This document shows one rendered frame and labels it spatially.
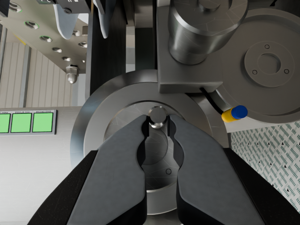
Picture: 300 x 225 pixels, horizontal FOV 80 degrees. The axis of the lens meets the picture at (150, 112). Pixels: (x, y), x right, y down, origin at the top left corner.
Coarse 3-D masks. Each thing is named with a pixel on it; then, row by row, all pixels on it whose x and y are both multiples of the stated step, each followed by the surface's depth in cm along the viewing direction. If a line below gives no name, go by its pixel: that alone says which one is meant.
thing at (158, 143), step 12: (132, 108) 15; (144, 108) 15; (168, 108) 15; (120, 120) 15; (132, 120) 15; (108, 132) 15; (156, 132) 15; (156, 144) 15; (168, 144) 15; (156, 156) 15; (168, 156) 15; (144, 168) 14; (156, 168) 14; (168, 168) 14; (156, 180) 14; (168, 180) 14
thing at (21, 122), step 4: (16, 116) 50; (20, 116) 50; (24, 116) 50; (28, 116) 50; (12, 120) 50; (16, 120) 50; (20, 120) 50; (24, 120) 50; (28, 120) 50; (12, 124) 50; (16, 124) 50; (20, 124) 50; (24, 124) 50; (28, 124) 50; (12, 128) 50; (16, 128) 50; (20, 128) 50; (24, 128) 50; (28, 128) 50
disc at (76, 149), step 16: (112, 80) 18; (128, 80) 18; (144, 80) 18; (96, 96) 18; (192, 96) 17; (80, 112) 17; (208, 112) 17; (80, 128) 17; (224, 128) 17; (80, 144) 17; (224, 144) 17; (80, 160) 17; (176, 208) 16; (144, 224) 16; (160, 224) 16; (176, 224) 16
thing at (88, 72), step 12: (96, 12) 21; (96, 24) 21; (96, 36) 21; (108, 36) 27; (120, 36) 37; (96, 48) 21; (108, 48) 27; (120, 48) 36; (96, 60) 21; (108, 60) 26; (120, 60) 36; (96, 72) 21; (108, 72) 26; (120, 72) 36; (96, 84) 20
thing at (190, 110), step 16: (112, 96) 17; (128, 96) 17; (144, 96) 17; (160, 96) 16; (176, 96) 16; (96, 112) 16; (112, 112) 16; (192, 112) 16; (96, 128) 16; (208, 128) 16; (96, 144) 16; (160, 192) 15; (160, 208) 15
